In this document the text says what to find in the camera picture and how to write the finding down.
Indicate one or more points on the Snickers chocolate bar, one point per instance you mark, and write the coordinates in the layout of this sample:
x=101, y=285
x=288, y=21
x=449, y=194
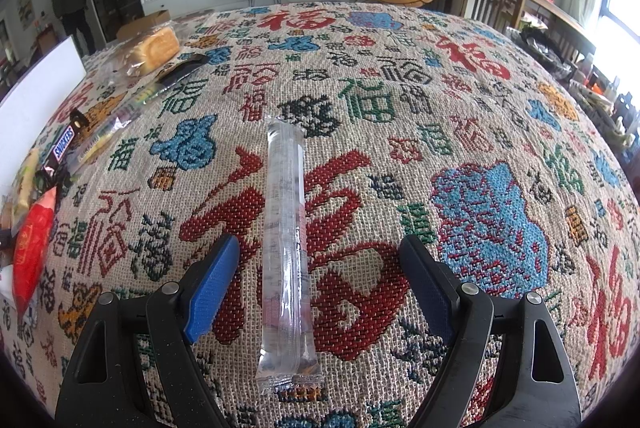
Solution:
x=51, y=170

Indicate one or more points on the clear brown biscuit stick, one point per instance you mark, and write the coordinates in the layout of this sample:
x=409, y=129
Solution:
x=288, y=357

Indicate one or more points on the red snack packet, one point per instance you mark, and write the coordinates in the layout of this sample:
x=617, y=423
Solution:
x=30, y=250

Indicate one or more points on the patterned woven tablecloth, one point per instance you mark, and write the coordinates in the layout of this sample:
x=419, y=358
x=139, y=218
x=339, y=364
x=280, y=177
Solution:
x=414, y=122

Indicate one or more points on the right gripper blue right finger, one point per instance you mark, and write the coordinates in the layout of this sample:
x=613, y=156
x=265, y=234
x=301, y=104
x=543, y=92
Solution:
x=462, y=318

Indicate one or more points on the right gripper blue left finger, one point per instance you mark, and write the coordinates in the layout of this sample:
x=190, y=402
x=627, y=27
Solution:
x=178, y=314

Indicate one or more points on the long clear black-end snack pack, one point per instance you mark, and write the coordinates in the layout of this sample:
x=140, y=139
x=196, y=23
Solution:
x=131, y=109

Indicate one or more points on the brown cardboard box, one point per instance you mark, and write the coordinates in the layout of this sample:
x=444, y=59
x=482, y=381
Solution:
x=133, y=28

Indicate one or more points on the person in dark clothes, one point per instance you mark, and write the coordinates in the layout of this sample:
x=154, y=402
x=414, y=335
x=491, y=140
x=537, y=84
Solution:
x=72, y=14

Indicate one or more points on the white cardboard box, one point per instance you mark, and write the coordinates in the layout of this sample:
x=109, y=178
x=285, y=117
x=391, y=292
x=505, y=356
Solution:
x=28, y=107

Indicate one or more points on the bread loaf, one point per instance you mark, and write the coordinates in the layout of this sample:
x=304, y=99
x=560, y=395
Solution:
x=146, y=52

